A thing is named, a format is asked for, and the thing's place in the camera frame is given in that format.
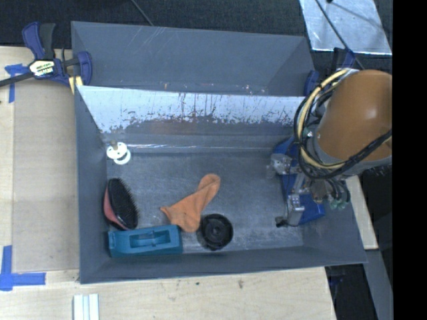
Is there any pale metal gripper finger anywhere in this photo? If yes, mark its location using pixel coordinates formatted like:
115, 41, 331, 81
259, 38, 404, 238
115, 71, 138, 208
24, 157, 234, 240
266, 154, 295, 179
275, 193, 306, 228

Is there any blue flat box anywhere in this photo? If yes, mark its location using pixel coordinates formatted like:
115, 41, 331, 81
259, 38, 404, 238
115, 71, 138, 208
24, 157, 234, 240
272, 136, 326, 227

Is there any black round lid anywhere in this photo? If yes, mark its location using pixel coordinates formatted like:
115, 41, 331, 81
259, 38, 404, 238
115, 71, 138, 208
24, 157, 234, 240
198, 213, 234, 251

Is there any orange cloth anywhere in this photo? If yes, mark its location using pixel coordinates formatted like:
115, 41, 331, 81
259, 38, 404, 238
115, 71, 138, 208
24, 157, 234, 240
159, 173, 222, 234

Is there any grey metal bin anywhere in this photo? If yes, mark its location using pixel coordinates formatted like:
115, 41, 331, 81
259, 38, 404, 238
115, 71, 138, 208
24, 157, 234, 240
70, 21, 368, 285

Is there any teal plastic box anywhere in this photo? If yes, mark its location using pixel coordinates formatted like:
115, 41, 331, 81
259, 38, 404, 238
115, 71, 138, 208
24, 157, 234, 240
107, 224, 184, 259

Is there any white spool with peg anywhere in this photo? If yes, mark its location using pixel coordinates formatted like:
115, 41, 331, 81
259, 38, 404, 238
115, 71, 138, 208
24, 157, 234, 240
105, 139, 132, 165

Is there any black and pink hairbrush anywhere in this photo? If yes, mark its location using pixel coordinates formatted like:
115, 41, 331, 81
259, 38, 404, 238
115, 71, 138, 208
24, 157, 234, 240
101, 177, 139, 231

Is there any pale wood flat board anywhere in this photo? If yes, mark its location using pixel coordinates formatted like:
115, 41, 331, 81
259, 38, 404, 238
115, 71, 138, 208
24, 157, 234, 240
11, 78, 81, 273

